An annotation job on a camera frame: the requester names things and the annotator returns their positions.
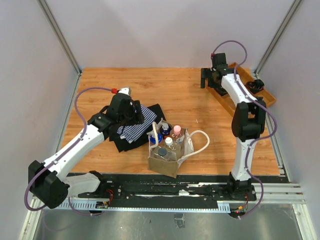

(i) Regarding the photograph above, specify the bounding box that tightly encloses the blue striped shirt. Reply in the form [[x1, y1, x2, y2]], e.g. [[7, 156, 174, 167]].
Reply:
[[117, 105, 157, 144]]

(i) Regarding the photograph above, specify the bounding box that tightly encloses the blue orange pump bottle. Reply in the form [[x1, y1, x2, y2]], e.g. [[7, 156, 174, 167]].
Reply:
[[159, 123, 172, 140]]

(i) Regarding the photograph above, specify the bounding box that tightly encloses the black garment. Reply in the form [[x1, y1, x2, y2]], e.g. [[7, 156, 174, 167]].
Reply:
[[109, 104, 165, 153]]

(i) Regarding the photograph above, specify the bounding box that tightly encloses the white cap clear bottle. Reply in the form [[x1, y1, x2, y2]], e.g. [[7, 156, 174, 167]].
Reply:
[[163, 137, 181, 154]]

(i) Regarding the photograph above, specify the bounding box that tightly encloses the pink cap clear bottle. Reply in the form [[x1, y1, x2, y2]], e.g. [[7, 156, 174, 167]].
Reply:
[[169, 125, 185, 145]]

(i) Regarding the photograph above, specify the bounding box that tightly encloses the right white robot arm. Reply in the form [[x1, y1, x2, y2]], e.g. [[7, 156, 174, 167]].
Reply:
[[200, 53, 266, 201]]

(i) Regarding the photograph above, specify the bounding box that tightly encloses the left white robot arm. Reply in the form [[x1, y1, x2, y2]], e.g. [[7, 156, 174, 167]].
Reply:
[[26, 87, 144, 209]]

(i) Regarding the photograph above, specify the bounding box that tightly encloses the canvas burlap tote bag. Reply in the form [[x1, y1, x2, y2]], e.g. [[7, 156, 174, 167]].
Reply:
[[147, 119, 210, 178]]

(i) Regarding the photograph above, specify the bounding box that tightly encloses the rolled black orange tie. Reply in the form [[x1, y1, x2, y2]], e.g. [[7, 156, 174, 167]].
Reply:
[[246, 79, 265, 94]]

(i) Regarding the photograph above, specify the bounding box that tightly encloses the grey cap square bottle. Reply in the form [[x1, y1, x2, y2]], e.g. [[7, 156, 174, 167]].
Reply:
[[150, 146, 177, 162]]

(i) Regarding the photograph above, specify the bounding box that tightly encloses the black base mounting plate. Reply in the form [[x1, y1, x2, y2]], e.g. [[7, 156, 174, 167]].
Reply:
[[79, 173, 257, 209]]

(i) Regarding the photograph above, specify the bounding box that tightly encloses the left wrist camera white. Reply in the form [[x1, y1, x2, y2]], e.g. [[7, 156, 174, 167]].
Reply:
[[111, 87, 132, 96]]

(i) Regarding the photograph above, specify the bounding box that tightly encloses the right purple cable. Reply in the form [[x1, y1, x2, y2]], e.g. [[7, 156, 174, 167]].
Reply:
[[211, 40, 278, 221]]

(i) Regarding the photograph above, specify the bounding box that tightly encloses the purple cable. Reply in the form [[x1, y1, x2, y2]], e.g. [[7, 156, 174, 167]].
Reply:
[[24, 86, 118, 217], [211, 40, 278, 221]]

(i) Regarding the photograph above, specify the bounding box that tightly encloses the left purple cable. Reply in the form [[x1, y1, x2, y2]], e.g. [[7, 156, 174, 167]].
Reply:
[[24, 86, 118, 217]]

